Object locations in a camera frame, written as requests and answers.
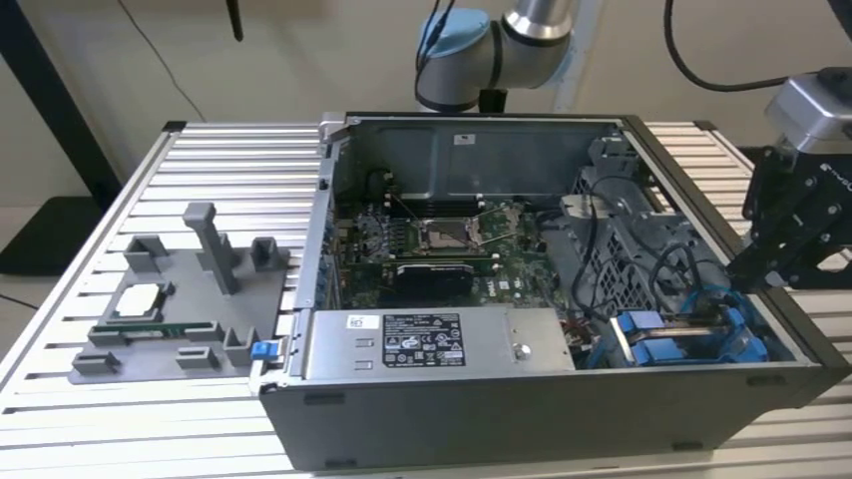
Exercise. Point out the hard disk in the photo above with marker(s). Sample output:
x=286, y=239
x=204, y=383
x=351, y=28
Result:
x=692, y=319

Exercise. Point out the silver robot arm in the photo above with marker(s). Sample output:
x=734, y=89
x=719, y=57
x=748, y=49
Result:
x=532, y=30

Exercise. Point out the grey metal disk bay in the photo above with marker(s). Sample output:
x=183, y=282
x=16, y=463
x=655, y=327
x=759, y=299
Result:
x=619, y=269

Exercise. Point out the empty blue disk carrier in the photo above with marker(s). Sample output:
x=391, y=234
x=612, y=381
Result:
x=655, y=350

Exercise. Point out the green motherboard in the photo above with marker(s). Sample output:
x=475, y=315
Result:
x=519, y=259

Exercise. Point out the CPU socket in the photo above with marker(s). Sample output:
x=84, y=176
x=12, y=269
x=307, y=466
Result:
x=451, y=234

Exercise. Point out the black graphics card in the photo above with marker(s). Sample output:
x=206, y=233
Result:
x=436, y=282

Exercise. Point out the black PC case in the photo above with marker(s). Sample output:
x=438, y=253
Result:
x=532, y=424

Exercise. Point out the silver power supply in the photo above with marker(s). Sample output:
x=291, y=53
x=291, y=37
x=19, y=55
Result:
x=332, y=349

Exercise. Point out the blue case latch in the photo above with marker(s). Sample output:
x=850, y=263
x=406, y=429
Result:
x=263, y=350

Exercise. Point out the black hanging antenna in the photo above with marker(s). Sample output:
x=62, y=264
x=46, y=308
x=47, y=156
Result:
x=235, y=20

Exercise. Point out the grey parts rack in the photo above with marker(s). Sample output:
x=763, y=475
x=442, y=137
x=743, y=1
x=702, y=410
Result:
x=180, y=279

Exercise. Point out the green RAM stick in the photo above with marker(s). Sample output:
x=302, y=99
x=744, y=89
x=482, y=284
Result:
x=167, y=329

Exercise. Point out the CPU with silver lid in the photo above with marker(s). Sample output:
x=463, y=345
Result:
x=138, y=302

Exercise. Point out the black stand base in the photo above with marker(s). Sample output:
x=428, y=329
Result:
x=54, y=234

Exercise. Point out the black slanted stand post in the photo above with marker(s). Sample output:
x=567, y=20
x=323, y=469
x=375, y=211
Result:
x=47, y=90

